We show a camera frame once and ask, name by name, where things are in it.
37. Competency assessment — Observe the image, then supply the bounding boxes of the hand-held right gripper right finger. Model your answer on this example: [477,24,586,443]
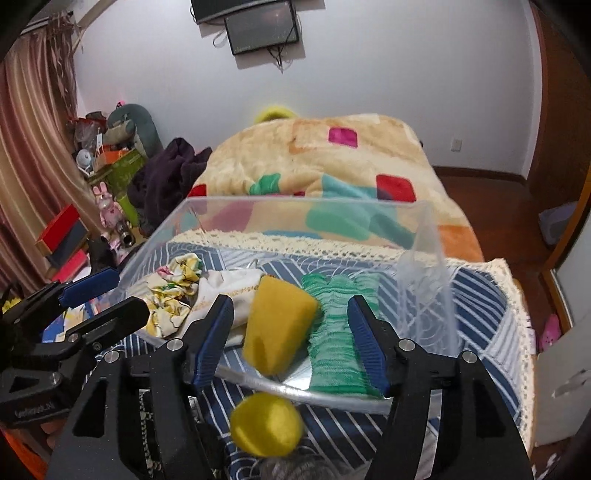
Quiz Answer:
[347,296,528,480]

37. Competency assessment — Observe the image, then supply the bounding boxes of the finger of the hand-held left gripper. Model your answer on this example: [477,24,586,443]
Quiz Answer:
[0,267,122,334]
[9,296,151,370]

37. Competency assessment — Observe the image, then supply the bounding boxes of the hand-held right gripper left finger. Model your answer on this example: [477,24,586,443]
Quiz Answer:
[46,294,236,480]

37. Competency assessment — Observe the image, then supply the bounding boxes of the yellow sponge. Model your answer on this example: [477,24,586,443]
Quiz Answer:
[242,275,322,377]

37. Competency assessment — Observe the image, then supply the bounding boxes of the clear plastic storage box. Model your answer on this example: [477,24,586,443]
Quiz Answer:
[117,196,461,415]

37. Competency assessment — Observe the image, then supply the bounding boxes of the green knitted cloth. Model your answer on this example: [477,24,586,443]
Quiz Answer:
[300,272,394,400]

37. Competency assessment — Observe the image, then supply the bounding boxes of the floral fabric scrunchie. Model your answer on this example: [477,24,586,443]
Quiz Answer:
[144,253,205,341]

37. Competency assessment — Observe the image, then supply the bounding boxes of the white cloth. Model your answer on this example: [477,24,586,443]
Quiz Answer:
[191,269,265,348]

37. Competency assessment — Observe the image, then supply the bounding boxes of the red box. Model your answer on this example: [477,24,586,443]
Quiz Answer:
[35,203,89,272]

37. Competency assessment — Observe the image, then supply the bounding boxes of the pink rabbit toy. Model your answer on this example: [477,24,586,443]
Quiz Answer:
[93,182,126,232]

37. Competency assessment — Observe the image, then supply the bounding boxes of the green bottle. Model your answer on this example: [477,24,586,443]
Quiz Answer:
[117,193,140,228]

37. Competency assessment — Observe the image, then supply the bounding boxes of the yellow foam ball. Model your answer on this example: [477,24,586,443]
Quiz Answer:
[230,393,304,458]

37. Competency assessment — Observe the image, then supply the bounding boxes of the blue patterned lace-edged bedspread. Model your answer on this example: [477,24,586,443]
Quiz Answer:
[41,228,539,480]

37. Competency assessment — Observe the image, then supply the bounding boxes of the green cardboard box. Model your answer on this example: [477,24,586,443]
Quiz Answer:
[88,148,149,195]

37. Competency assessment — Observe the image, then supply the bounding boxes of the dark purple blanket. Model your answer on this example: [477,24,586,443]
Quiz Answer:
[126,137,213,239]

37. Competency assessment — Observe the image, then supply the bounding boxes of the grey mesh scrubber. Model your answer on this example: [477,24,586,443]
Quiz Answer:
[259,455,343,480]

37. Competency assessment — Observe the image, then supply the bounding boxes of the striped brown curtain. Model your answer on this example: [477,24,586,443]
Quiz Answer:
[0,13,105,296]

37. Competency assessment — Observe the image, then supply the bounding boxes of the grey plush toy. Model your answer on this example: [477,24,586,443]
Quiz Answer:
[107,102,164,160]

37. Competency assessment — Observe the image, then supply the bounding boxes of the pink slipper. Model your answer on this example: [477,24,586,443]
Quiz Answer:
[539,314,562,354]

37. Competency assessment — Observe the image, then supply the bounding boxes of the white cabinet door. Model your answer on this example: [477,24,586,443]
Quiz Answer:
[534,256,591,447]

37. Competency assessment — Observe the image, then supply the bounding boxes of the beige fleece blanket coloured squares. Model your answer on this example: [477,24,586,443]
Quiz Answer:
[187,112,486,265]

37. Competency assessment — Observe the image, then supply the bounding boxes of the grey bag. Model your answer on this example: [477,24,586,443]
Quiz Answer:
[538,200,579,251]

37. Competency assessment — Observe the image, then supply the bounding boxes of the yellow-green plush toy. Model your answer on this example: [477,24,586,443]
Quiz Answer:
[252,104,302,125]

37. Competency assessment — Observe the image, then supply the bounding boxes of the black hanging cable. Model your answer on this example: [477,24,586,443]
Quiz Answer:
[269,18,302,73]

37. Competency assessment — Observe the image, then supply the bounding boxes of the wooden door frame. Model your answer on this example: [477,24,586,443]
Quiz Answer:
[526,0,591,324]

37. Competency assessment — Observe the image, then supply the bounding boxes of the black wall television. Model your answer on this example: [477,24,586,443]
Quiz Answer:
[190,0,296,25]

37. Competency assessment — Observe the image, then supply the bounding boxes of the black wall monitor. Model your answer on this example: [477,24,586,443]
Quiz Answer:
[224,0,304,56]

